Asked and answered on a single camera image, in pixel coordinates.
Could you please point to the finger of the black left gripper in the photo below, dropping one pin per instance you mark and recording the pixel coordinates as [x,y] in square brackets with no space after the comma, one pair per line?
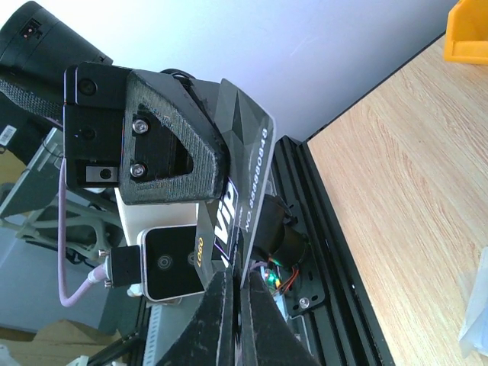
[172,149]

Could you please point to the beige leather card holder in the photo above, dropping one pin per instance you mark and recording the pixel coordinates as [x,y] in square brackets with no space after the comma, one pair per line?
[473,334]

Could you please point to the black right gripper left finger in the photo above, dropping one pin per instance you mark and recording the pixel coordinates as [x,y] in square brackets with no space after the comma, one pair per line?
[209,338]

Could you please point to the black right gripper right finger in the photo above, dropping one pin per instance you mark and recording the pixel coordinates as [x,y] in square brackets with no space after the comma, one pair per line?
[265,337]

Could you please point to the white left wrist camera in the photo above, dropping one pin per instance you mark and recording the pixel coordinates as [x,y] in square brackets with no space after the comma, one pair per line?
[162,262]

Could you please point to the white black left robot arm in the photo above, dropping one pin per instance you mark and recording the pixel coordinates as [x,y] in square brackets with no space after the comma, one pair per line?
[36,50]

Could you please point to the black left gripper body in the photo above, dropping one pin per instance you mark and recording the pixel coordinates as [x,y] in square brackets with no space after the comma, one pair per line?
[93,122]

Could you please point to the yellow three-compartment bin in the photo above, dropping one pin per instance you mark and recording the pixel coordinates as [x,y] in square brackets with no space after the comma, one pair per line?
[466,33]

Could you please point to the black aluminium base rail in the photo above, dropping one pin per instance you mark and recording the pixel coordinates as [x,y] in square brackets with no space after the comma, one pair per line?
[327,303]

